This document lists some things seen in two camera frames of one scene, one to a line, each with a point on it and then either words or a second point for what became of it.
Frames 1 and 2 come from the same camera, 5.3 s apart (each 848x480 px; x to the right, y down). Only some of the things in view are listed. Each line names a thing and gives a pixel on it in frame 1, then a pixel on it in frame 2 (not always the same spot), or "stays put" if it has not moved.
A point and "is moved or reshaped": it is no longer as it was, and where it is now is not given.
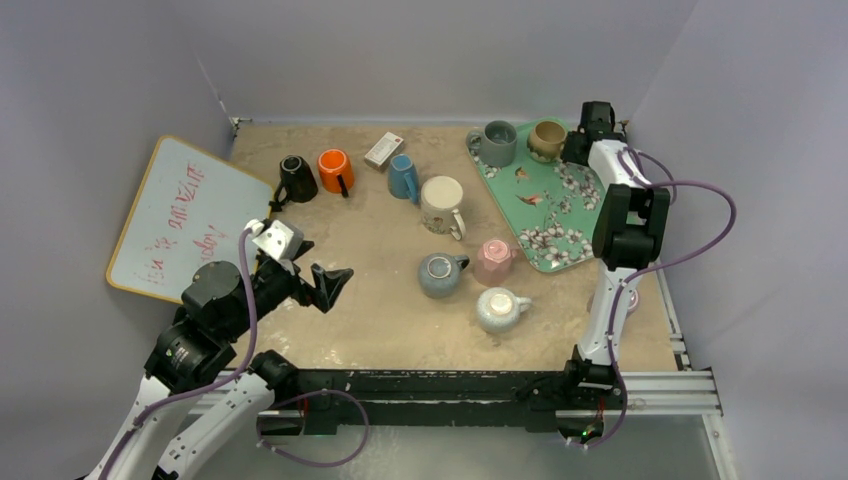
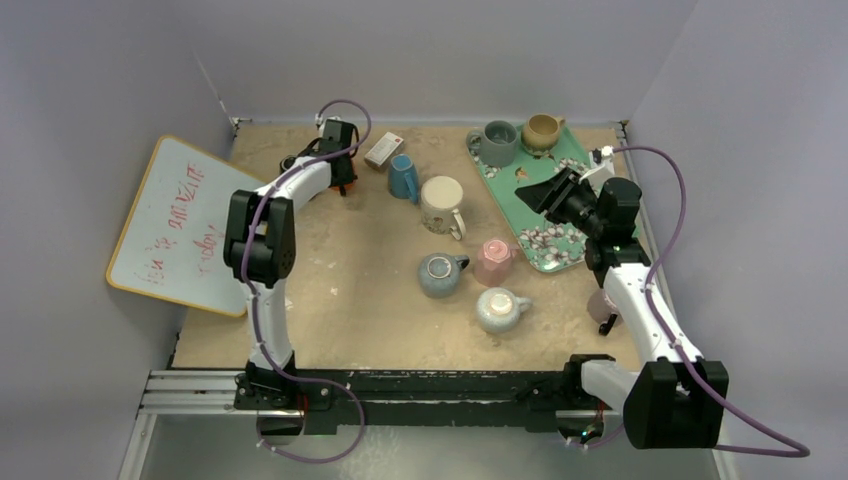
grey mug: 496,144 stays put
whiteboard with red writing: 191,209 stays put
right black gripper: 577,148 -> 564,198
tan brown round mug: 546,140 is moved or reshaped
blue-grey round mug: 440,273 stays put
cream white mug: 439,197 stays put
